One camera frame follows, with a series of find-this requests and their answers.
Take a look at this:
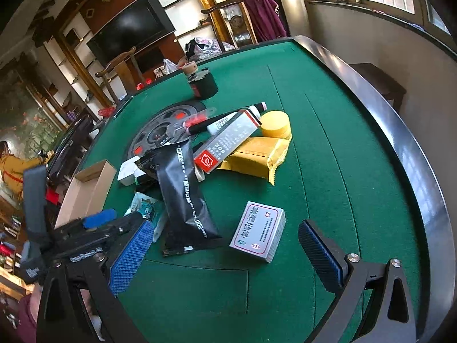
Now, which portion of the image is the grey 502 glue box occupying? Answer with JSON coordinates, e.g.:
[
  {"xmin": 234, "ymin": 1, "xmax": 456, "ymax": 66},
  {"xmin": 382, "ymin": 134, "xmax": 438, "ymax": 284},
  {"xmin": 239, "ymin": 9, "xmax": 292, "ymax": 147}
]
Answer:
[{"xmin": 194, "ymin": 112, "xmax": 260, "ymax": 174}]

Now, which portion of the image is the black ink bottle with cork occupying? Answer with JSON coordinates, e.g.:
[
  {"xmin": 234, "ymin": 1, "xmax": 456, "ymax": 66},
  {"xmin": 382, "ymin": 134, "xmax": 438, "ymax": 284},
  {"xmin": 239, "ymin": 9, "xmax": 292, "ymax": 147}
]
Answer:
[{"xmin": 181, "ymin": 61, "xmax": 219, "ymax": 100}]

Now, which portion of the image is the wooden chair near television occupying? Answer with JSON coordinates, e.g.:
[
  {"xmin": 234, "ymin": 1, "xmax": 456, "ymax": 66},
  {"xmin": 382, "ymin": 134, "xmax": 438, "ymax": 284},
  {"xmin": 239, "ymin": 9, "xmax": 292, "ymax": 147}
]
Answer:
[{"xmin": 95, "ymin": 47, "xmax": 147, "ymax": 105}]

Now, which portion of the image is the round grey table centre panel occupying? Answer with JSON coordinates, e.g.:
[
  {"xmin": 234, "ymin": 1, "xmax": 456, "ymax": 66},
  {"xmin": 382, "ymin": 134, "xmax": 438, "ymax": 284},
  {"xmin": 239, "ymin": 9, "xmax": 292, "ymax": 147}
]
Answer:
[{"xmin": 125, "ymin": 100, "xmax": 206, "ymax": 159}]

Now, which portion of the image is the person in yellow jacket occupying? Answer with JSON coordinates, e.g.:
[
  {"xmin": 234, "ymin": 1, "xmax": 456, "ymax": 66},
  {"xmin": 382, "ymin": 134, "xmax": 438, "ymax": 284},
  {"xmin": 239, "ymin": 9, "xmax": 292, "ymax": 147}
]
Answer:
[{"xmin": 1, "ymin": 141, "xmax": 44, "ymax": 201}]

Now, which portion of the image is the white medicine box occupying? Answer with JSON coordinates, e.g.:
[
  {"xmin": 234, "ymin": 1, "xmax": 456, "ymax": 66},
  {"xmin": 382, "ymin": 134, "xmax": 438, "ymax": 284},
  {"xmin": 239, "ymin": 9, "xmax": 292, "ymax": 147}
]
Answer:
[{"xmin": 229, "ymin": 201, "xmax": 286, "ymax": 262}]

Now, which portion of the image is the dark wooden stool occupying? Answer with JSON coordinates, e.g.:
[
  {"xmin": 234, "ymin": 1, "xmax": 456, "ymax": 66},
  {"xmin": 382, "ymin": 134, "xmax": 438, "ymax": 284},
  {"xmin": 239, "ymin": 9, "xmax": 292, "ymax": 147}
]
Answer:
[{"xmin": 351, "ymin": 63, "xmax": 407, "ymax": 113}]

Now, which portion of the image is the black foil pouch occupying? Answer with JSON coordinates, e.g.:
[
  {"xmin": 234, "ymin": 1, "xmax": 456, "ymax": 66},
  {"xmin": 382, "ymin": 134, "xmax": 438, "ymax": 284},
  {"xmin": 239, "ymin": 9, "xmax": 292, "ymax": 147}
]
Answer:
[{"xmin": 137, "ymin": 140, "xmax": 223, "ymax": 257}]

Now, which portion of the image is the wooden chair with garment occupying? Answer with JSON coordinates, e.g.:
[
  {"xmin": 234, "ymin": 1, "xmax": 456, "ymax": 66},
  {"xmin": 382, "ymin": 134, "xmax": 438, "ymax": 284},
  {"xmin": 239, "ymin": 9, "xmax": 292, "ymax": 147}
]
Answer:
[{"xmin": 201, "ymin": 0, "xmax": 258, "ymax": 52}]

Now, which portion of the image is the clear packet with red item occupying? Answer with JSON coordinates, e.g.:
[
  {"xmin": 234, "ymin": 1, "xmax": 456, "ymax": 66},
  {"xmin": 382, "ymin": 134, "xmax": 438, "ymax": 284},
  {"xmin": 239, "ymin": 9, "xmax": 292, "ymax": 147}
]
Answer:
[{"xmin": 167, "ymin": 107, "xmax": 216, "ymax": 138}]

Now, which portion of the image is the yellow foil snack packet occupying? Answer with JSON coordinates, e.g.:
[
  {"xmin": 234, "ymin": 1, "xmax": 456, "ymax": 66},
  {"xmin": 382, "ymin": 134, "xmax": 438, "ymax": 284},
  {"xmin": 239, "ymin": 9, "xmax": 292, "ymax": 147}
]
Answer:
[{"xmin": 219, "ymin": 137, "xmax": 290, "ymax": 186}]

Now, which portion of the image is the maroon garment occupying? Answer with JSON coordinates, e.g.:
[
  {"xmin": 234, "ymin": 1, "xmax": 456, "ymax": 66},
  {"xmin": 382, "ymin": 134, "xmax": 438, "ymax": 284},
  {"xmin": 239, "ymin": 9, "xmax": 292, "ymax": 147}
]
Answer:
[{"xmin": 243, "ymin": 0, "xmax": 287, "ymax": 43}]

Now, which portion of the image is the white charger box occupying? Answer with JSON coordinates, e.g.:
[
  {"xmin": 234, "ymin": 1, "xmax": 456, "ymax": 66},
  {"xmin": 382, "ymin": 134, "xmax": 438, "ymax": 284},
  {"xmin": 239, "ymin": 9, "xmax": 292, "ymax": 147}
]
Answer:
[{"xmin": 117, "ymin": 156, "xmax": 146, "ymax": 187}]

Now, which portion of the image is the black flat television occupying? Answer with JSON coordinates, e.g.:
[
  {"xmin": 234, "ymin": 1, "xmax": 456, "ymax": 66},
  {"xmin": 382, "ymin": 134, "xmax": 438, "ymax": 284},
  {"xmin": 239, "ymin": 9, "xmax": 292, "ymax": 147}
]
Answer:
[{"xmin": 87, "ymin": 0, "xmax": 175, "ymax": 66}]

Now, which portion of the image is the teal tissue packet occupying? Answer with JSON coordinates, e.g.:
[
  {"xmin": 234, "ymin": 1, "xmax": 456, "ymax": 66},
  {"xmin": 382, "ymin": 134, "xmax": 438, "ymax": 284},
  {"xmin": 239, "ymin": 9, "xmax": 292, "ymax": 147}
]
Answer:
[{"xmin": 125, "ymin": 192, "xmax": 168, "ymax": 243}]

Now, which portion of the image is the cardboard box tray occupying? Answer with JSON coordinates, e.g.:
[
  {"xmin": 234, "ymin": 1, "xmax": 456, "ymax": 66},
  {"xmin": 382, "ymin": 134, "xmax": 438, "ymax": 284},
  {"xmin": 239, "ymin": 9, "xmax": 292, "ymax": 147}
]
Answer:
[{"xmin": 54, "ymin": 159, "xmax": 117, "ymax": 228}]

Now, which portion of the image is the pile of clothes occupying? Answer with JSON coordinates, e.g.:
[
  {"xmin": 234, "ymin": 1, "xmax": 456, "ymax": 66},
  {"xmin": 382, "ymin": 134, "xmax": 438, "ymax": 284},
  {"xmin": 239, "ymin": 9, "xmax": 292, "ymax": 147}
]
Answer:
[{"xmin": 184, "ymin": 37, "xmax": 235, "ymax": 62}]

